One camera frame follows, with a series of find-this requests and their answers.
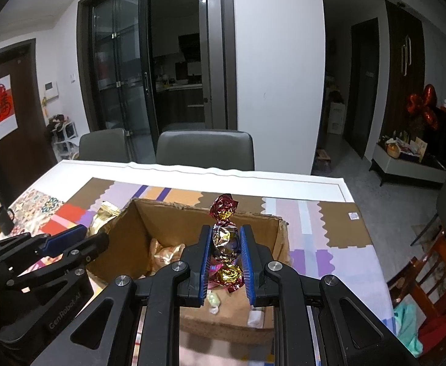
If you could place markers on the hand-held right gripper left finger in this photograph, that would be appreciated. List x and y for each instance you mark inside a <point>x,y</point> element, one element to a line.
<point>206,259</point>

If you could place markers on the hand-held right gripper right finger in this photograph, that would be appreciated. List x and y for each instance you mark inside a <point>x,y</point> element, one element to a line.
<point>246,263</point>

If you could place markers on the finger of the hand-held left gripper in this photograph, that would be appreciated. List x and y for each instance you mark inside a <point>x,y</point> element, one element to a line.
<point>93,244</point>
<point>68,236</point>

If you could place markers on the gold foil snack packet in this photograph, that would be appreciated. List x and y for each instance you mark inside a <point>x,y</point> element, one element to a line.
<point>103,217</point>

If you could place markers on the red gold foil candy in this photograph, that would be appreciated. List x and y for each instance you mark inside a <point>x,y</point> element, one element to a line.
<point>225,236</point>

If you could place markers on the brown cardboard box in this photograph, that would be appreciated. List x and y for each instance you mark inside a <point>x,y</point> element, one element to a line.
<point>124,251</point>

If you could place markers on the tan snack packet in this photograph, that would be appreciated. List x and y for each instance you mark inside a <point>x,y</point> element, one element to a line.
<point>165,253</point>

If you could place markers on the pale green candy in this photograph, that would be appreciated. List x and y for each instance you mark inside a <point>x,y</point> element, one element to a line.
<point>213,302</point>

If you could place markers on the black mug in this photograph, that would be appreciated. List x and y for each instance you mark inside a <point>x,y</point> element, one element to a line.
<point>3,221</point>

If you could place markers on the narrow grey dining chair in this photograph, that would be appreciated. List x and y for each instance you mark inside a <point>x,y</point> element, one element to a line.
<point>103,146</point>

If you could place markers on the white shelf with toys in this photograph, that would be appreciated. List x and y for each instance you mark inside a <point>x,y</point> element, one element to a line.
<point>64,137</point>

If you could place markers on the dark brown door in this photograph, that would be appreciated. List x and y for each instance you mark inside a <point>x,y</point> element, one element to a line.
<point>28,141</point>

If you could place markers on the wide grey dining chair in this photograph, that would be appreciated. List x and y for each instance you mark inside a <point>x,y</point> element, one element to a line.
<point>206,150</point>

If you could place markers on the small white label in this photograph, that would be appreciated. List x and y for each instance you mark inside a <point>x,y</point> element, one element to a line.
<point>353,215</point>

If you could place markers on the red and white door poster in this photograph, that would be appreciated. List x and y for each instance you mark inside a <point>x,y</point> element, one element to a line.
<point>2,108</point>

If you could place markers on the white intercom panel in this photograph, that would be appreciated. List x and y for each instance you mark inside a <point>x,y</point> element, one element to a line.
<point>51,89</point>

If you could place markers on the white floor box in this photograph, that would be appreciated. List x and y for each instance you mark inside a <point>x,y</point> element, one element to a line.
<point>336,118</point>

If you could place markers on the teal cloth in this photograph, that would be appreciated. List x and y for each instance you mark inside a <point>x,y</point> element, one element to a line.
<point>408,328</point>

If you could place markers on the sliding glass door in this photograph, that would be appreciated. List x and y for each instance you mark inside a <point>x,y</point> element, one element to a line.
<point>116,64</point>

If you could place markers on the white low cabinet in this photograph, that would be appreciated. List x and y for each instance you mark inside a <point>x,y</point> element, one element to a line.
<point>406,169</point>

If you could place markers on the reddish wooden chair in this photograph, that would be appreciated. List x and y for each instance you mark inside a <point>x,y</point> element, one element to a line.
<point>444,274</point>

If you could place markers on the red cloth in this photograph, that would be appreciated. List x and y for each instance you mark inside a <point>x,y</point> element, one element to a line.
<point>444,328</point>

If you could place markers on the black range hood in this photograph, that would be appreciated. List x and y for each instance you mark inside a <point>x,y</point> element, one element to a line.
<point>188,47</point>

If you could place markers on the red foil balloon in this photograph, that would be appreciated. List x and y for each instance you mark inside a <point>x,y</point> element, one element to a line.
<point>429,101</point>

